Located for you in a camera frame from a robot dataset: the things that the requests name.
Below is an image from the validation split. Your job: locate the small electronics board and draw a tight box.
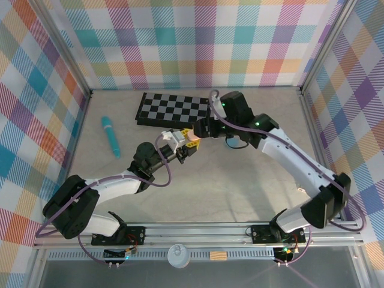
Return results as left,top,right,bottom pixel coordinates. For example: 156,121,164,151
273,245,301,262
103,246,139,261

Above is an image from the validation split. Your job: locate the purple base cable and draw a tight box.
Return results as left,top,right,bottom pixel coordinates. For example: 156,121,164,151
277,230,314,266
77,233,110,266

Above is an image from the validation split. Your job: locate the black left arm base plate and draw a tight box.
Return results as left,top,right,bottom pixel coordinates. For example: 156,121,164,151
91,226,147,246

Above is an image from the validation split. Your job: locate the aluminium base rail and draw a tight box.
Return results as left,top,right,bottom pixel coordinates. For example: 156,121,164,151
32,221,364,250

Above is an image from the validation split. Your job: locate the white round plastic cup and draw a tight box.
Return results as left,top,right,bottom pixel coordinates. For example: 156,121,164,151
167,243,191,269

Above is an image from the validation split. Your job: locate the teal marker pen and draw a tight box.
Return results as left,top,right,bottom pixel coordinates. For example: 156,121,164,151
101,116,122,159

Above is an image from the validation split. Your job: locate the aluminium frame floor beam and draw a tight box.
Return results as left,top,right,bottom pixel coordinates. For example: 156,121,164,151
29,91,92,250
298,88,346,221

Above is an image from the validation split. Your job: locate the aluminium frame post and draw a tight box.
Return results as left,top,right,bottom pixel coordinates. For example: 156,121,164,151
35,0,92,100
299,0,358,94

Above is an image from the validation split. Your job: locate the perforated metal cable tray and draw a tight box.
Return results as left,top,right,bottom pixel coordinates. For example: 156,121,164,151
47,250,278,262

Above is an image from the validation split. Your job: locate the black grey folding chessboard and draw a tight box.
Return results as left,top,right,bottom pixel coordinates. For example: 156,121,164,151
134,92,212,130

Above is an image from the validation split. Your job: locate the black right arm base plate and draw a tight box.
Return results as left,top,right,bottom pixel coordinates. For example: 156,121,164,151
250,223,307,245

